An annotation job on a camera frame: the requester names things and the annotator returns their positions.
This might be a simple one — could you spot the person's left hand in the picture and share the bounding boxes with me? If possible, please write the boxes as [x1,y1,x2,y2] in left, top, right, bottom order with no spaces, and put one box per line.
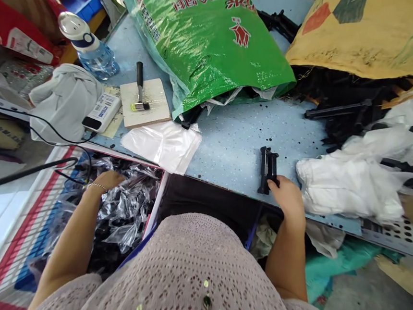
[92,169,127,193]

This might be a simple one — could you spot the person's right hand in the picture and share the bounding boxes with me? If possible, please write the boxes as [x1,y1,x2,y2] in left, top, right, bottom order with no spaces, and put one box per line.
[264,174,307,219]

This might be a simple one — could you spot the person's right fingers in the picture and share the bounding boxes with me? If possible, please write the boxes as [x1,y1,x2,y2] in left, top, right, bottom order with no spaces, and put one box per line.
[266,174,289,194]

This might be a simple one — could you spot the black folding tripod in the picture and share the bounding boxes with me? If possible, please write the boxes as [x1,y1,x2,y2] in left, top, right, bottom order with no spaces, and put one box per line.
[256,145,284,197]

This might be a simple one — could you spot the pile of white plastic bags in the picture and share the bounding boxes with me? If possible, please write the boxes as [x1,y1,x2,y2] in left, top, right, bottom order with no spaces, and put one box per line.
[291,87,413,230]

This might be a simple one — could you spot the teal woven sack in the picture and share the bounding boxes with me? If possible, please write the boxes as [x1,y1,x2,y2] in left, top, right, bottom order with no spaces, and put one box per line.
[300,232,408,310]

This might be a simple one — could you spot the pile of black tripods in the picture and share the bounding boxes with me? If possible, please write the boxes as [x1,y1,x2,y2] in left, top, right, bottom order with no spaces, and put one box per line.
[243,7,413,190]

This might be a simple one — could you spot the stack of clear plastic bags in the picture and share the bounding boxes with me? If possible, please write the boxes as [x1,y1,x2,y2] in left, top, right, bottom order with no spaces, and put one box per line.
[117,118,204,178]

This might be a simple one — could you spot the person's body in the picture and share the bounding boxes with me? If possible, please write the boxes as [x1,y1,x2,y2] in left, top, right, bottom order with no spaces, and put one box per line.
[26,198,358,310]

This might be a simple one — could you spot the white perforated basket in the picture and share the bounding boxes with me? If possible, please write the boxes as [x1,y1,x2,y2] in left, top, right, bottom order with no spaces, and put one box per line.
[358,60,413,260]

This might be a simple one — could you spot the square wooden board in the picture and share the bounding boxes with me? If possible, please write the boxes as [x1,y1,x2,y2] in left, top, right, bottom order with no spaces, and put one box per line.
[116,74,175,134]

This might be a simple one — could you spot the pile of bagged black parts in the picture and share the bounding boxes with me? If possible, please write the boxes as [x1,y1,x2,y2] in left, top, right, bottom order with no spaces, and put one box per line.
[27,150,166,292]

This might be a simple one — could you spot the green woven sack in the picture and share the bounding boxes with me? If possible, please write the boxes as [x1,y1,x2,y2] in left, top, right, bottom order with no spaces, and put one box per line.
[101,0,304,133]

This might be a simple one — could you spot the yellow woven sack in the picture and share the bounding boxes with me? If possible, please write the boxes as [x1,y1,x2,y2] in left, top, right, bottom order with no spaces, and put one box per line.
[283,0,413,84]

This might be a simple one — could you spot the white power bank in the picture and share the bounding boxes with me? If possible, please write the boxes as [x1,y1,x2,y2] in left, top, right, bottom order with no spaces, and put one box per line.
[81,90,122,135]

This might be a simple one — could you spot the grey cloth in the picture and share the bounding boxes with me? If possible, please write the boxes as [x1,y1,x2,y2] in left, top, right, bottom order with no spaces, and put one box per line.
[24,60,107,147]

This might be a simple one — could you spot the clear water bottle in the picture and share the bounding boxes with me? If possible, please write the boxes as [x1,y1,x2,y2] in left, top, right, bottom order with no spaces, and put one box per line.
[52,11,125,83]

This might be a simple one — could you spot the red white blue crate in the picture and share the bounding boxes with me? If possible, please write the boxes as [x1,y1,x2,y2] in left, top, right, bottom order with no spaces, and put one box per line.
[0,136,173,310]

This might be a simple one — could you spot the blue plastic bin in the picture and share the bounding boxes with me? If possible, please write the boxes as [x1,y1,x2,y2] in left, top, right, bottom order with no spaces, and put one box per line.
[59,0,102,24]

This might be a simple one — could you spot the red cardboard box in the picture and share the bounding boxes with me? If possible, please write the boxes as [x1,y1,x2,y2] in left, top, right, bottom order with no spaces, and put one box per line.
[0,0,70,66]

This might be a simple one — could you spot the small black handled hammer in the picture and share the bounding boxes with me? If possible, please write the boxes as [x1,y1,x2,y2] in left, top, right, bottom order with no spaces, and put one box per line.
[131,61,155,114]

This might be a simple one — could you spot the black cable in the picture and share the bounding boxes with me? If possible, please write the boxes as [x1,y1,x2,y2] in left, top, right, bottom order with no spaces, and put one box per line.
[0,102,101,205]

